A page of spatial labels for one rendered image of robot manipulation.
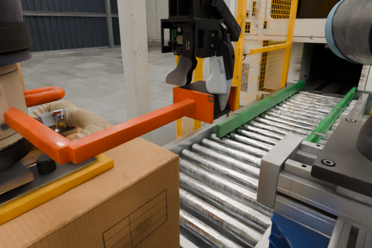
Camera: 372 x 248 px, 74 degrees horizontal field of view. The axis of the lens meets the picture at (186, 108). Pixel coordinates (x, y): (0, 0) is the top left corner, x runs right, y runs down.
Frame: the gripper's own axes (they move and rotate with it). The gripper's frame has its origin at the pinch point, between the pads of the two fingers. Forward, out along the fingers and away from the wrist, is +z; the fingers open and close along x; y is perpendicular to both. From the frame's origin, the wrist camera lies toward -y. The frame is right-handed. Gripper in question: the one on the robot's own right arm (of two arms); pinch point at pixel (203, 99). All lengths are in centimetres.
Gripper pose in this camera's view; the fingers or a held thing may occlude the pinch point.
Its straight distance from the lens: 45.3
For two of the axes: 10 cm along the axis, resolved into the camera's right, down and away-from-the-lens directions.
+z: -0.1, 9.4, 3.3
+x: 7.7, 2.2, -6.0
